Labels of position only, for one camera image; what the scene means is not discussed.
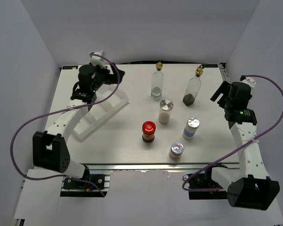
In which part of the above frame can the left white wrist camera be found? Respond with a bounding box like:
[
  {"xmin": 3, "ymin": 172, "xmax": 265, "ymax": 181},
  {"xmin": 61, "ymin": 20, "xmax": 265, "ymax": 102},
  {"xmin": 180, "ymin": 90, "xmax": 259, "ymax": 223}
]
[{"xmin": 89, "ymin": 50, "xmax": 105, "ymax": 68}]

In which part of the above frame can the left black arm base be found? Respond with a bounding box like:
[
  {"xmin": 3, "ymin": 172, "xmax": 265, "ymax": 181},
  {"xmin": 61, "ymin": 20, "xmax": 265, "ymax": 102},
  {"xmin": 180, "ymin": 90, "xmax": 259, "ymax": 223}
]
[{"xmin": 60, "ymin": 174, "xmax": 109, "ymax": 198}]

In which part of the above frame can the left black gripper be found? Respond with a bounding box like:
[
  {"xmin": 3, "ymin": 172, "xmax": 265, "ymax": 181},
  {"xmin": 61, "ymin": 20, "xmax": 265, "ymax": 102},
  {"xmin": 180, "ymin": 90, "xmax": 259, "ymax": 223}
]
[{"xmin": 90, "ymin": 63, "xmax": 124, "ymax": 92}]

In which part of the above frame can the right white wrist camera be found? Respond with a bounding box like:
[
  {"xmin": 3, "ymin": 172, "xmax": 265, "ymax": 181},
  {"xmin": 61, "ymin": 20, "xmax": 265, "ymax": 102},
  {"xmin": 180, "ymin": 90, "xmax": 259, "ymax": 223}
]
[{"xmin": 240, "ymin": 75, "xmax": 256, "ymax": 90}]

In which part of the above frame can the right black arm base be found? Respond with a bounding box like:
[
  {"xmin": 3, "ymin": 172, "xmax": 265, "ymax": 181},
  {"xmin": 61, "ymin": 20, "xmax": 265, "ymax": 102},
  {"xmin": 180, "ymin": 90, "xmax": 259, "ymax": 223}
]
[{"xmin": 188, "ymin": 173, "xmax": 227, "ymax": 200}]

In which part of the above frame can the red lid sauce jar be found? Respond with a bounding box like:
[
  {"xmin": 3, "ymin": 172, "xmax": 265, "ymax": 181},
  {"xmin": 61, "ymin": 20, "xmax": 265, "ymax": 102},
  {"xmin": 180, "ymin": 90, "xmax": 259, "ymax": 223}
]
[{"xmin": 142, "ymin": 121, "xmax": 156, "ymax": 143}]

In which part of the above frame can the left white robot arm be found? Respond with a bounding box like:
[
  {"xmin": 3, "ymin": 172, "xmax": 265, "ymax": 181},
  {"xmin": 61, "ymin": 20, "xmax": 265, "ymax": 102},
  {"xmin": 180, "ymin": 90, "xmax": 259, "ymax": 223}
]
[{"xmin": 33, "ymin": 64, "xmax": 125, "ymax": 188}]

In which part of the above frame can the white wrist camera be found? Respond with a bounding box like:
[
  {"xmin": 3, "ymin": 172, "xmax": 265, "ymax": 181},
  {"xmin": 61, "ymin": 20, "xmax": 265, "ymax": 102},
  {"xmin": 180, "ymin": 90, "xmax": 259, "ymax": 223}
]
[
  {"xmin": 240, "ymin": 75, "xmax": 256, "ymax": 90},
  {"xmin": 89, "ymin": 50, "xmax": 105, "ymax": 68}
]

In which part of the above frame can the white compartment organizer tray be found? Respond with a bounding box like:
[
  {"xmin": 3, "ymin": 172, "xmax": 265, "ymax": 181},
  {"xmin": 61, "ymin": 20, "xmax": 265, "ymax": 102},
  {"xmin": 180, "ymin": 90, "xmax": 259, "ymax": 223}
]
[{"xmin": 73, "ymin": 89, "xmax": 129, "ymax": 141}]

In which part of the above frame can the aluminium rail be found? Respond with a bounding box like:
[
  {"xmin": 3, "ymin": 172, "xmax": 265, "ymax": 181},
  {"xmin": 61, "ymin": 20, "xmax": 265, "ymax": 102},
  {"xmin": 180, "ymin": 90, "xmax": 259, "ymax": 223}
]
[
  {"xmin": 33, "ymin": 163, "xmax": 241, "ymax": 172},
  {"xmin": 218, "ymin": 63, "xmax": 231, "ymax": 83}
]

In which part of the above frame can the small red-label lid jar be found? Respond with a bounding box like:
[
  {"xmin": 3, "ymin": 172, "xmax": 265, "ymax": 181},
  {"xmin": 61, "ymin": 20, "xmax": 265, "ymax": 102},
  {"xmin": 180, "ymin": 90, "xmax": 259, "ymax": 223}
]
[{"xmin": 169, "ymin": 142, "xmax": 184, "ymax": 160}]

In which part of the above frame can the dark sauce glass bottle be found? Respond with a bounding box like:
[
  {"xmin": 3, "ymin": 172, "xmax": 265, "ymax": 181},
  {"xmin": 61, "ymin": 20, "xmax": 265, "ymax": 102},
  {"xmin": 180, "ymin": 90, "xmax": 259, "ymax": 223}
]
[{"xmin": 183, "ymin": 65, "xmax": 203, "ymax": 106}]

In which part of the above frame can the clear liquid glass bottle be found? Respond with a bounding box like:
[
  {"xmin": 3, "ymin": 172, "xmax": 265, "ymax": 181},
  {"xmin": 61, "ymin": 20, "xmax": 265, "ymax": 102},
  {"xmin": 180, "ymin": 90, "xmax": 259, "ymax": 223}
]
[{"xmin": 150, "ymin": 61, "xmax": 164, "ymax": 101}]

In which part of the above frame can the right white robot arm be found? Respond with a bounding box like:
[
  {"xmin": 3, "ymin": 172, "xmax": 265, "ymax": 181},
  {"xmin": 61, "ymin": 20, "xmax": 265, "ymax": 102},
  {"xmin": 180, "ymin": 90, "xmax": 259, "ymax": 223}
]
[{"xmin": 203, "ymin": 81, "xmax": 280, "ymax": 210}]

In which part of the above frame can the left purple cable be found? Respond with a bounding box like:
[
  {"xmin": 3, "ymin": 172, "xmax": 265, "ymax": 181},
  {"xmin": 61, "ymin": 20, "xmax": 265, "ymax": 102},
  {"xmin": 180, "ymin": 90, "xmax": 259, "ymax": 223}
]
[{"xmin": 9, "ymin": 52, "xmax": 121, "ymax": 197}]

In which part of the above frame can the blue label silver-lid jar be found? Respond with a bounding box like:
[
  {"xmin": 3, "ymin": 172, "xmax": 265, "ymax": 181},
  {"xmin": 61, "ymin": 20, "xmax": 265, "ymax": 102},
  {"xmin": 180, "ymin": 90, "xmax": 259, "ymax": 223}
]
[{"xmin": 182, "ymin": 117, "xmax": 200, "ymax": 140}]

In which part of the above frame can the tall jar white powder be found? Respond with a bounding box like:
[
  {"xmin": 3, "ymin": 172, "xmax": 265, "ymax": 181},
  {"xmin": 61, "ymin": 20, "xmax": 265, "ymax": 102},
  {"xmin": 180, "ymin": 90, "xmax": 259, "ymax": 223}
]
[{"xmin": 158, "ymin": 99, "xmax": 174, "ymax": 124}]

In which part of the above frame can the right side aluminium rail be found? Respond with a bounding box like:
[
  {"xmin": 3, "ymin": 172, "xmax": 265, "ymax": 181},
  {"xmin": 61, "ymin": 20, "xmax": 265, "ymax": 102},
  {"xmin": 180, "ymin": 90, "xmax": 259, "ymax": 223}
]
[{"xmin": 218, "ymin": 63, "xmax": 231, "ymax": 83}]

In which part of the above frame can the aluminium front rail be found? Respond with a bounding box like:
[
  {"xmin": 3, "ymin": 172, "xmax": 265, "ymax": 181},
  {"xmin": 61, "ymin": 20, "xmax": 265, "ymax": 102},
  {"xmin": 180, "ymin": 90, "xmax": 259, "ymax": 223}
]
[{"xmin": 33, "ymin": 163, "xmax": 241, "ymax": 172}]

